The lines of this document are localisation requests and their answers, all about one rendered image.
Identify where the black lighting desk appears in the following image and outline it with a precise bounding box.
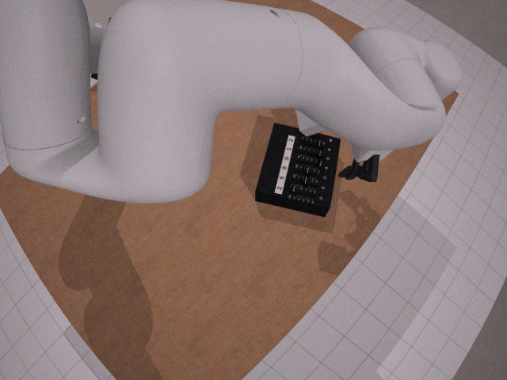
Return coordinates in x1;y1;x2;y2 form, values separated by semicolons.
255;123;341;217

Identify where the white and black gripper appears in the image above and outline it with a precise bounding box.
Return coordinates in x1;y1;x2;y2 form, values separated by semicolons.
338;143;392;182

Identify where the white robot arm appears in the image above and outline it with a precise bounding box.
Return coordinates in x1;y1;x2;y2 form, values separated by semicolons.
0;0;462;203

